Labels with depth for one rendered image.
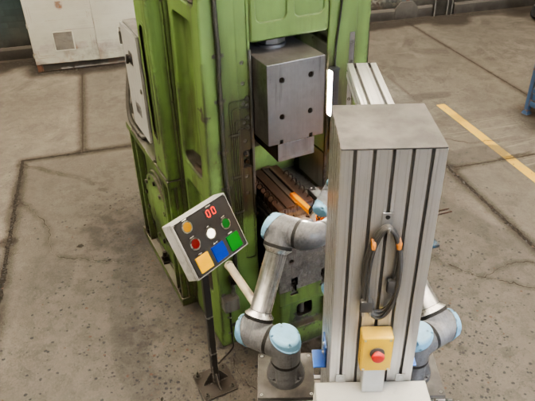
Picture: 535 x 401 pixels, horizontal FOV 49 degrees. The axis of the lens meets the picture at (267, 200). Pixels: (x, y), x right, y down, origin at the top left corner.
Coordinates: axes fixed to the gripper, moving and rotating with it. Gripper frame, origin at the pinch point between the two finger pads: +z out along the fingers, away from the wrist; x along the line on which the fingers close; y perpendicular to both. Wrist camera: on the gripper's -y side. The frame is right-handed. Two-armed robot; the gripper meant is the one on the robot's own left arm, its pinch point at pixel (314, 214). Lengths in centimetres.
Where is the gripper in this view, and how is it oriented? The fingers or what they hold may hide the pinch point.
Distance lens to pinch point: 291.6
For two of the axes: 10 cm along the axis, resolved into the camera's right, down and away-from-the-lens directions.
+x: 9.0, -2.6, 3.6
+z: -1.9, 4.9, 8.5
